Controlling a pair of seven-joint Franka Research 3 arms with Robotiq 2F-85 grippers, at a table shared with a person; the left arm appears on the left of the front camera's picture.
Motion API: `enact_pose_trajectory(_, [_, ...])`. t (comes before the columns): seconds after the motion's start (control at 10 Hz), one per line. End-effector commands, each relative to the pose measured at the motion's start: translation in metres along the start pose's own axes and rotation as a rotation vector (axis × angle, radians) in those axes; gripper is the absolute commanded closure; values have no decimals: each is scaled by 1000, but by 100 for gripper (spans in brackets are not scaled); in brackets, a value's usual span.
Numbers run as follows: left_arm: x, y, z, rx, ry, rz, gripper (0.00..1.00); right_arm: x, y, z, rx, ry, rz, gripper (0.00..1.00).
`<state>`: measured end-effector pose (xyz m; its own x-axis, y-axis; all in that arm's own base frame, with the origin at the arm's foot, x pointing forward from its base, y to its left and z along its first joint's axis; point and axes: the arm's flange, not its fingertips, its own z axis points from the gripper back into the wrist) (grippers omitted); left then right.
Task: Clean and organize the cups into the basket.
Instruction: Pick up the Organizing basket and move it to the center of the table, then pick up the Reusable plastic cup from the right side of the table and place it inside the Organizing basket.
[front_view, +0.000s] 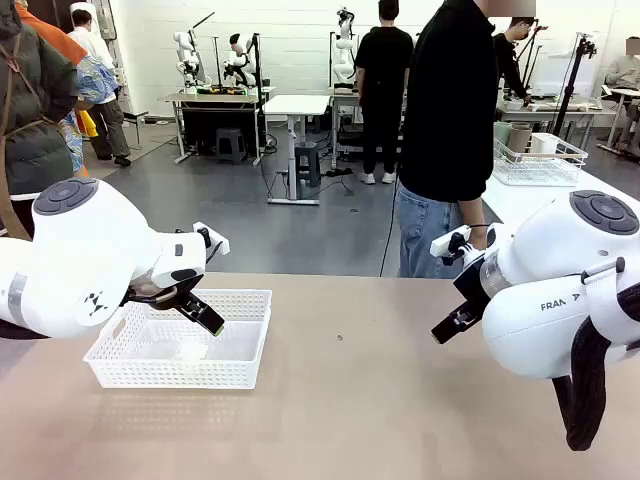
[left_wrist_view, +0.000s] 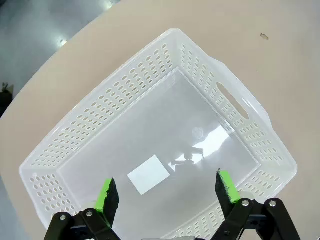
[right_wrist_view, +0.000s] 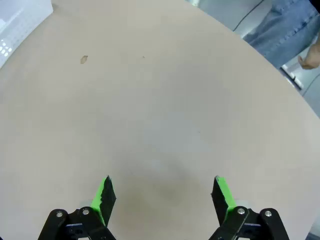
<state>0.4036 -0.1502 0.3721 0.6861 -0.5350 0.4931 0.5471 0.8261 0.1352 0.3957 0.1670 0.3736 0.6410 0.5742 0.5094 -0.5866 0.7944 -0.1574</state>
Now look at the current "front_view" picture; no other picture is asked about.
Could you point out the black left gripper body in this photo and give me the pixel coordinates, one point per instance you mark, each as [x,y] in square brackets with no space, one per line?
[182,280]

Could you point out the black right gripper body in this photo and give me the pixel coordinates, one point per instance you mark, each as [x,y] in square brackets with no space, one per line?
[472,285]

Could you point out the brown beige cup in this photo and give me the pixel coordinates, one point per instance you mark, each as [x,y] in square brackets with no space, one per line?
[520,140]

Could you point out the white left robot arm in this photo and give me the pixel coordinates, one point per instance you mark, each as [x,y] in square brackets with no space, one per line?
[90,250]

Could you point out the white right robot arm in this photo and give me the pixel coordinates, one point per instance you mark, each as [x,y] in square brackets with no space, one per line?
[540,240]

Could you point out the person's bare forearm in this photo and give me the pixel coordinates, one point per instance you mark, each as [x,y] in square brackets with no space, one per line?
[472,212]

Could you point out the white perforated plastic basket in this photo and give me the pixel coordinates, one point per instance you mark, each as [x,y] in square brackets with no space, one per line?
[150,372]

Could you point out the person's hand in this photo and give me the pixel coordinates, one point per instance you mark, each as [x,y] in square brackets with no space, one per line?
[480,237]

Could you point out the white side table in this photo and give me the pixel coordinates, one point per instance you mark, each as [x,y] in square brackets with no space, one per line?
[520,196]

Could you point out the grey plastic stool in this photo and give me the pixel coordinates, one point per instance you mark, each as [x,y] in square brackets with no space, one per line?
[306,162]
[230,145]

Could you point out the white cup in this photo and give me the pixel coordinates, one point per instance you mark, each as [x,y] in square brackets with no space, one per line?
[543,144]

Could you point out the grey workbench table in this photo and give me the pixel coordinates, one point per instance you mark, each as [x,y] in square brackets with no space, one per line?
[215,98]

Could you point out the person in black sweater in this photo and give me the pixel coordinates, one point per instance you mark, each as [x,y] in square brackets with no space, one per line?
[445,100]

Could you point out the long grey table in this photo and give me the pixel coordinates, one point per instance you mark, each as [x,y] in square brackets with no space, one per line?
[560,111]

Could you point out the white standing desk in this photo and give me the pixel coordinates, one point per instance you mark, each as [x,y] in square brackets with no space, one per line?
[295,105]

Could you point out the white box appliance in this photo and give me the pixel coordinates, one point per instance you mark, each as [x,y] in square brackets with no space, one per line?
[555,75]

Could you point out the person in black jacket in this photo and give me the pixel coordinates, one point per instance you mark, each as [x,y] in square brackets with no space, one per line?
[505,60]

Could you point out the black and white background robot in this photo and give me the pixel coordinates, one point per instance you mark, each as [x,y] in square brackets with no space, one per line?
[240,60]

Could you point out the figure in dark green jacket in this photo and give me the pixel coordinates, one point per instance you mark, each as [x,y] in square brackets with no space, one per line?
[30,100]

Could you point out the person in black T-shirt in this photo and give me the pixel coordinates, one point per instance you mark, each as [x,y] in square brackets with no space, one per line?
[382,60]

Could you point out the person in white shirt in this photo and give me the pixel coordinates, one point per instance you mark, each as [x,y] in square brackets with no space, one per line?
[92,42]

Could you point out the seated person in grey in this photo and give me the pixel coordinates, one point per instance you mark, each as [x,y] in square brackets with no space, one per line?
[625,72]

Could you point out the tall white background robot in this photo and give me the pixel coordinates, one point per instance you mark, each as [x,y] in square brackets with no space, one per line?
[344,55]

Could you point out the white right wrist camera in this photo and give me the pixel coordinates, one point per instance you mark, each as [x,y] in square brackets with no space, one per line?
[444,244]

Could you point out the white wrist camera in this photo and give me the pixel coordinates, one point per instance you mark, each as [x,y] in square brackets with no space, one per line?
[218,243]
[444,244]

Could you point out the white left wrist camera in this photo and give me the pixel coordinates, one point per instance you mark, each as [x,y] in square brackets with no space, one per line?
[218,243]

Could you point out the black camera tripod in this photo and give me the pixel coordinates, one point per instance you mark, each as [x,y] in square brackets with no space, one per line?
[570,85]

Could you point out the grey metal frame table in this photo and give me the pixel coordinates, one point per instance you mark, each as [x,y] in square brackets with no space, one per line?
[345,100]

